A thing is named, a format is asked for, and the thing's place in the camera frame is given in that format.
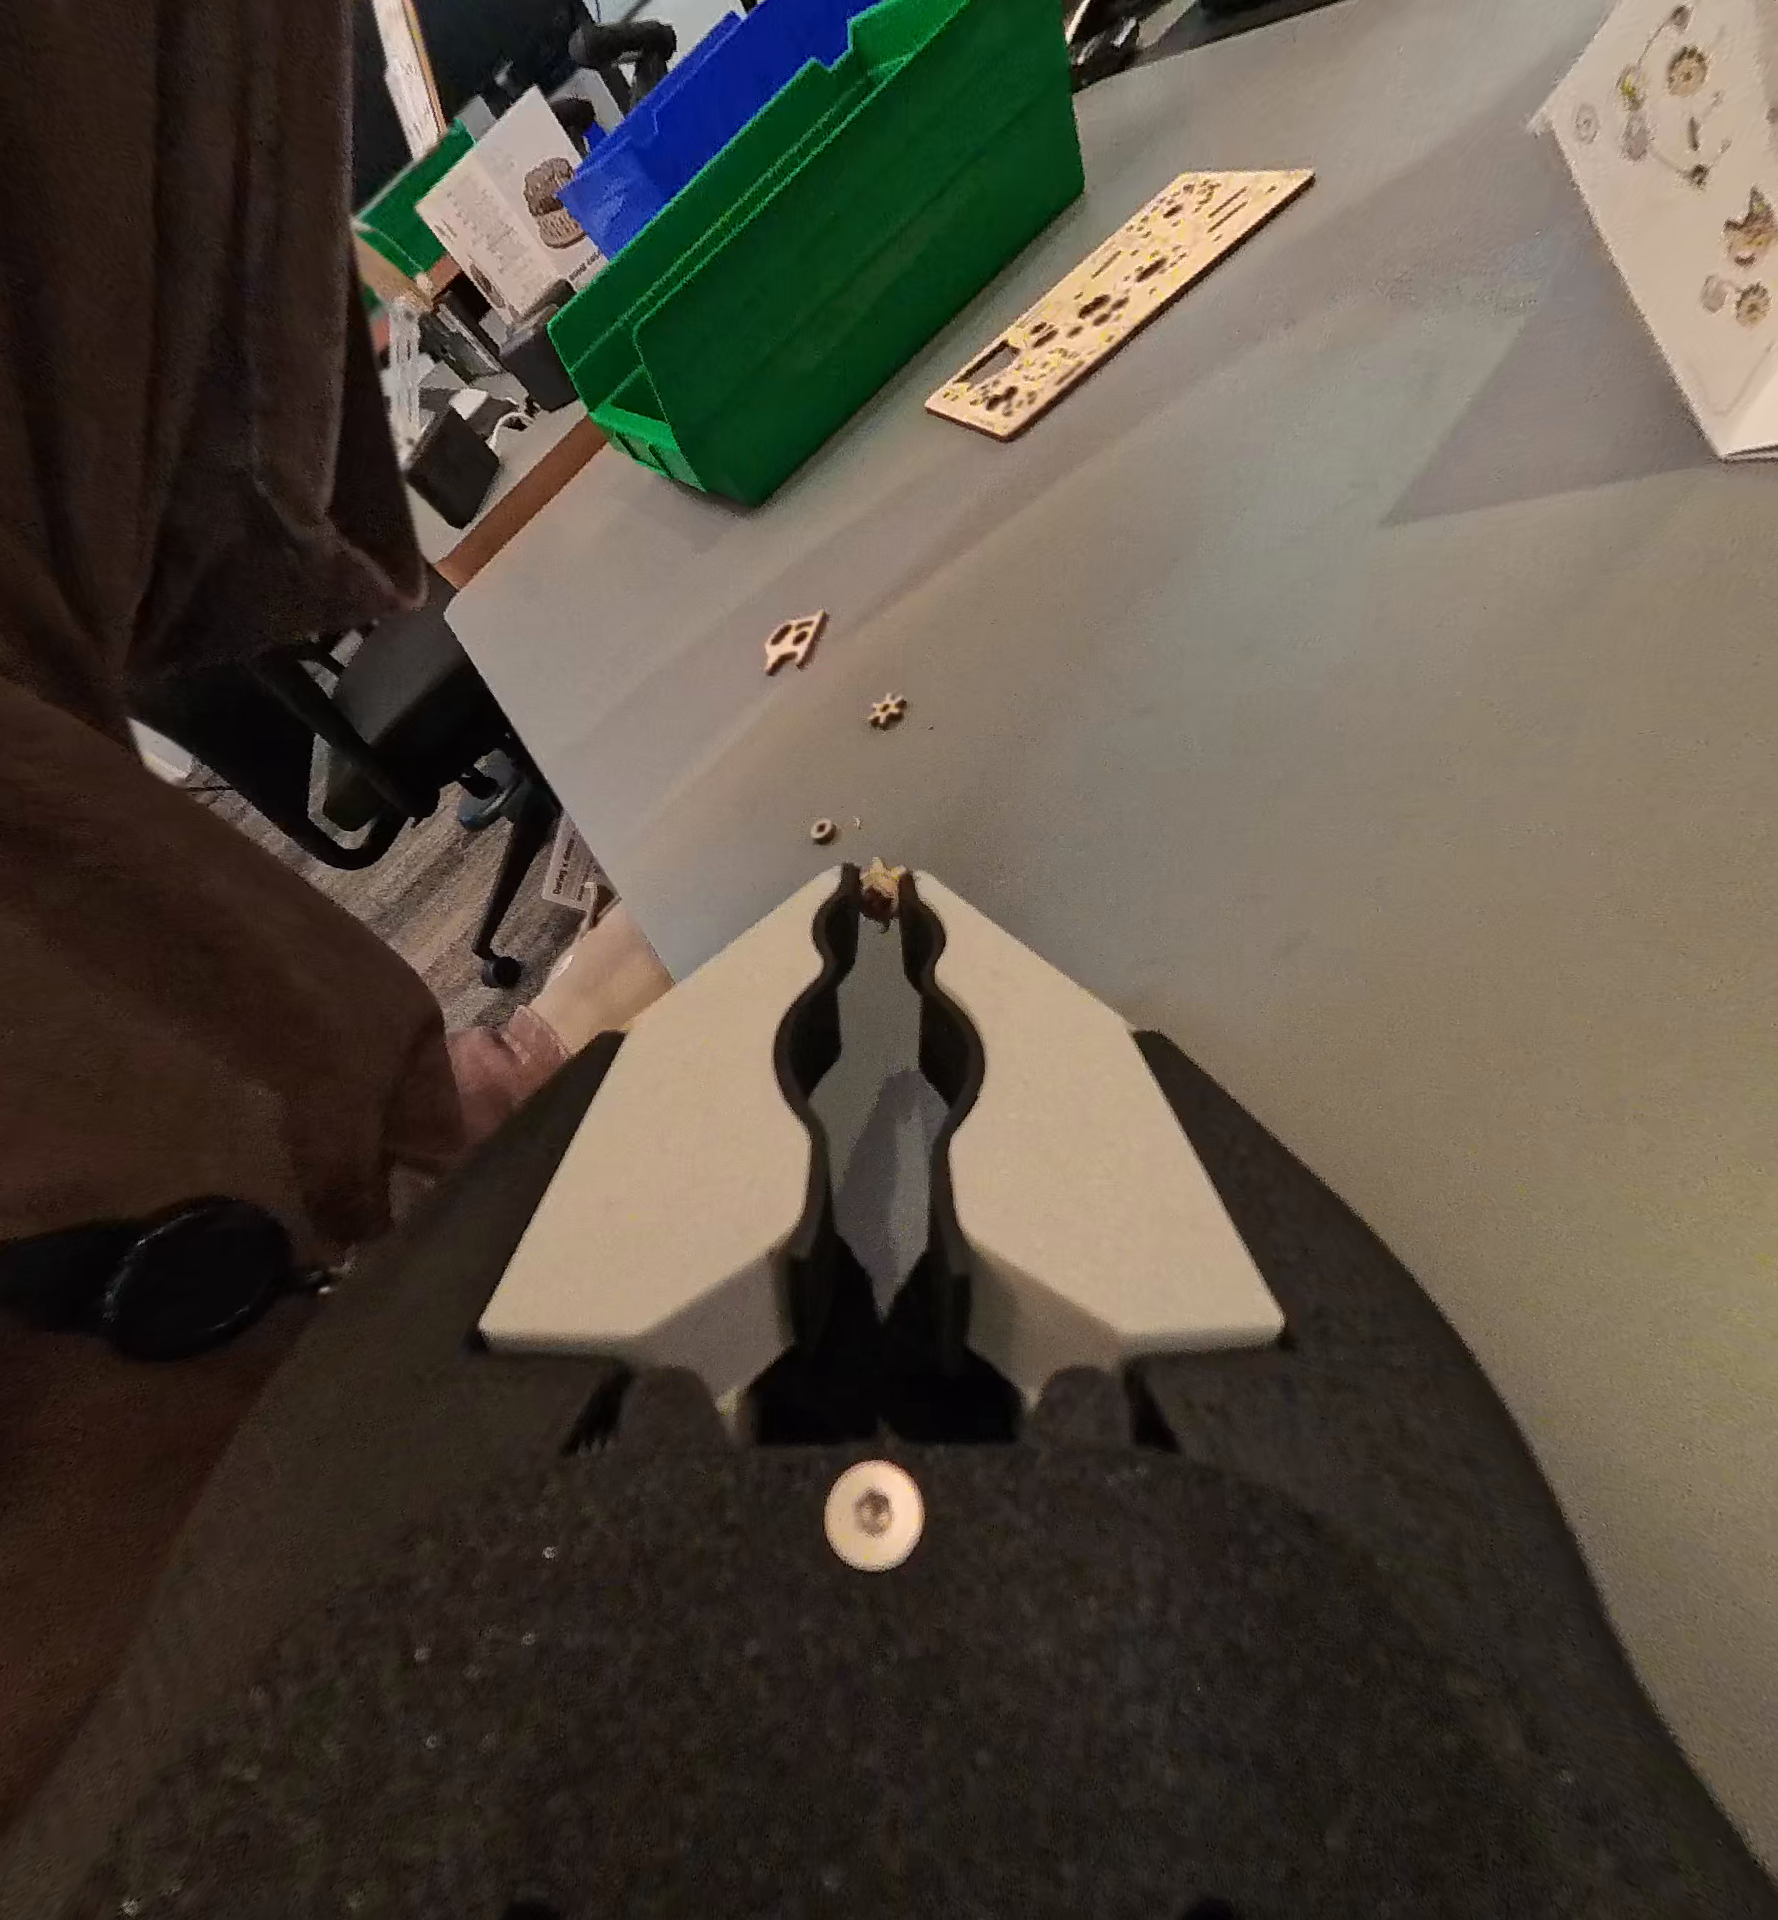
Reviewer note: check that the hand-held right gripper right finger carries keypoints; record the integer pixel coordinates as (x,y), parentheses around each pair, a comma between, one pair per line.
(1098,1184)

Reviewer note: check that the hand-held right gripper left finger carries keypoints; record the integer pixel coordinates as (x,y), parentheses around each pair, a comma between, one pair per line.
(650,1184)

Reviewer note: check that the small wooden gear piece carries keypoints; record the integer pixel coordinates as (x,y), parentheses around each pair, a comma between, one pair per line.
(880,888)

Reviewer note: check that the grey desk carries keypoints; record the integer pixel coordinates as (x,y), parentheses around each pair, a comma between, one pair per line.
(1279,824)

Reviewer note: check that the tan cardboard box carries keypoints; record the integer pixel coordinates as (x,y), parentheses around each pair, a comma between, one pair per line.
(604,975)

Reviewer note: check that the printed paper on floor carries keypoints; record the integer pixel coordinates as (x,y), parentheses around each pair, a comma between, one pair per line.
(582,869)

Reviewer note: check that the black badge reel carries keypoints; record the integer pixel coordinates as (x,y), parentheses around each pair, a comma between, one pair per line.
(185,1275)

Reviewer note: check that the black office chair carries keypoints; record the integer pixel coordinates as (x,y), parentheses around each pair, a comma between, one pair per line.
(393,706)

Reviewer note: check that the wooden car-shaped piece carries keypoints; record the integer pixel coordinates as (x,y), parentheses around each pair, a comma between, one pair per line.
(796,641)

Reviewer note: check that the small black box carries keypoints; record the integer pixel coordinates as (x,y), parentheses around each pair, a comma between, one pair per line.
(454,457)

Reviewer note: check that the laser-cut wooden sheet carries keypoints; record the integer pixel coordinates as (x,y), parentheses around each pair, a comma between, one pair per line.
(1114,307)

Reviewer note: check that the person's brown clothing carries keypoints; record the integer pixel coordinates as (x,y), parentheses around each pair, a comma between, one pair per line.
(124,450)

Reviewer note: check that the green plastic bin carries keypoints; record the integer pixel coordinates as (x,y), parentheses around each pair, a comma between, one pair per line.
(845,285)

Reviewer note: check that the small green bin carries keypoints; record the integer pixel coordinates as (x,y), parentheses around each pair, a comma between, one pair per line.
(417,204)

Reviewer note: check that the blue plastic bin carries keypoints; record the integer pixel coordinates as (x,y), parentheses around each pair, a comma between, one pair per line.
(709,119)

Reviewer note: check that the white instruction booklet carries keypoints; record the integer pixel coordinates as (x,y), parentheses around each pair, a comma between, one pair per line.
(1714,226)

